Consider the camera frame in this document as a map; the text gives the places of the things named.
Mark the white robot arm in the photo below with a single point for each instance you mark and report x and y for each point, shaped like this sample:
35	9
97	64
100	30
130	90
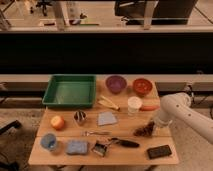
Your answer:
178	105

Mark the black rectangular block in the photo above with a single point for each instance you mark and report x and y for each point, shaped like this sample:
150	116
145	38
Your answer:
160	151

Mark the yellow banana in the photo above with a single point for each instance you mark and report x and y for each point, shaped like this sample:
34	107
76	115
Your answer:
108	103

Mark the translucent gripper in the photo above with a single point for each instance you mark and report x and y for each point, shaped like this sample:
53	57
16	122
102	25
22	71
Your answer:
157	124

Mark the blue sponge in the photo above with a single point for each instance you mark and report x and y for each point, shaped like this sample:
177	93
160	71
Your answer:
77	147

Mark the orange carrot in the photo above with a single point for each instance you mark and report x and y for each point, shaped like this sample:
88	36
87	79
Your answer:
149	108

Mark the blue plastic cup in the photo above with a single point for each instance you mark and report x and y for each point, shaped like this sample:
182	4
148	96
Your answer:
49	142

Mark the red bowl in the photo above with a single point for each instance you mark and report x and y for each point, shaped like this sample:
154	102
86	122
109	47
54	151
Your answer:
142	86

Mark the purple bowl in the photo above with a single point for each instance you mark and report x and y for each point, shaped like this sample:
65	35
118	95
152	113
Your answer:
116	84

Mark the white paper cup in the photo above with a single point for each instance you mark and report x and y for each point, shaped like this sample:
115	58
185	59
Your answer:
134	105

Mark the small metal cup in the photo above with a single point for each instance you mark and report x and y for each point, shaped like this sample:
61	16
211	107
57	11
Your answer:
80	117

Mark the green plastic tray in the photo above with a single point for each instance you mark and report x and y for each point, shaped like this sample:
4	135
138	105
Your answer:
70	91

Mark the orange fruit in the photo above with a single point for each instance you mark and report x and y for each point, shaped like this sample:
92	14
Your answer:
57	122

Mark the dark grape bunch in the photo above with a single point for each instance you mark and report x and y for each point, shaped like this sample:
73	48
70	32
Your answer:
145	131

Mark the black binder clip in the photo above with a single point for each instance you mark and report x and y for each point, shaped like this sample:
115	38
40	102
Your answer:
100	149

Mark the blue cloth square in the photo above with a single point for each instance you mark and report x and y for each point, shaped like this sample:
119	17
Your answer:
106	118

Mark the wooden folding table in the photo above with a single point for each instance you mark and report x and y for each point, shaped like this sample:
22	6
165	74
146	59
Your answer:
122	129

